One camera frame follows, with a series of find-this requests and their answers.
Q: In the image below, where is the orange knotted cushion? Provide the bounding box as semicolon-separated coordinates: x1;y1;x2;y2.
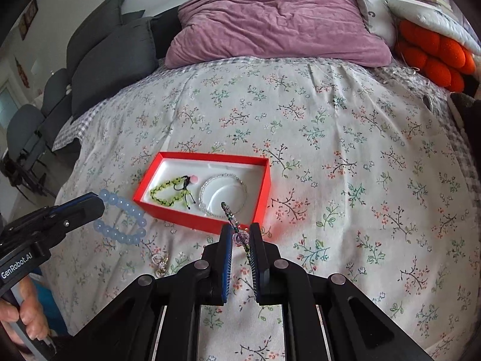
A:
394;19;479;91

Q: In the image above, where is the dark wall plaque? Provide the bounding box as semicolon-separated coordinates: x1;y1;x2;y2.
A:
20;0;39;39

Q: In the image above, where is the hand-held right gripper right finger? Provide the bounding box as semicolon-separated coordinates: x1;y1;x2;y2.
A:
249;223;433;361

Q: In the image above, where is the large grey pillow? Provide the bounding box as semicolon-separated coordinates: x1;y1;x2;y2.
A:
71;17;159;120

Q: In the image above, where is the green bead bracelet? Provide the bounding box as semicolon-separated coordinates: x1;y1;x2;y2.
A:
149;175;200;210

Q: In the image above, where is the blue cloth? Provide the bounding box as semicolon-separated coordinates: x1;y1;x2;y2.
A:
35;276;70;337

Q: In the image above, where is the dark grey cloth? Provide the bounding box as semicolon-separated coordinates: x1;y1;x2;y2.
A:
449;91;481;138

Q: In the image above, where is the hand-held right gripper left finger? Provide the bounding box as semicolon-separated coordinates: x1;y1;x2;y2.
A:
53;225;234;361

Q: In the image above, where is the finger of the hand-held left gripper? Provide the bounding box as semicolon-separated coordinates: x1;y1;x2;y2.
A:
7;199;107;244
7;192;102;234

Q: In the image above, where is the person's left hand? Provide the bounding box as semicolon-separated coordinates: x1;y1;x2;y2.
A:
0;278;51;347

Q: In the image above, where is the red box with white insert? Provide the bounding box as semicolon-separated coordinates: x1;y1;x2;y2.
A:
133;151;272;236

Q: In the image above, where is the black pillow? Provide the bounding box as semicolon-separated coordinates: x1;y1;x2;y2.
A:
149;5;182;60

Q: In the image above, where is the floral bed sheet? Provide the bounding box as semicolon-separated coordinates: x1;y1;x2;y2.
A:
39;58;476;361

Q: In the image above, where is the small pearl ring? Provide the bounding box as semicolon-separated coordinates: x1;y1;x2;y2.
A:
151;253;170;278

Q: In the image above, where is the light blue bead bracelet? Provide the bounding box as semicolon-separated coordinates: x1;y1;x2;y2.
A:
93;190;148;245

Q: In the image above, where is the tall grey pillow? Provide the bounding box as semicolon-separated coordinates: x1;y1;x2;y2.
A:
66;0;130;72

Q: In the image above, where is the small grey pillow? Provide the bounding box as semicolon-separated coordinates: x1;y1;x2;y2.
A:
120;9;146;28

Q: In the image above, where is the white quilted cushion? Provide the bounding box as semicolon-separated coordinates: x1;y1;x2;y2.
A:
387;0;481;58

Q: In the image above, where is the clear bead bracelet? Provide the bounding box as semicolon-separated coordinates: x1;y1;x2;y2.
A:
198;173;248;219

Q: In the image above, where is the purple pillow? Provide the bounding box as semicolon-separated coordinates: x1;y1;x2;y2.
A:
165;0;393;69

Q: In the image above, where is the red wall ornament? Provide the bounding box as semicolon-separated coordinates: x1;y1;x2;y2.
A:
14;56;30;88

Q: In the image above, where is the dark beaded necklace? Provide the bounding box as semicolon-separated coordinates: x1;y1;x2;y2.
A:
221;201;252;264

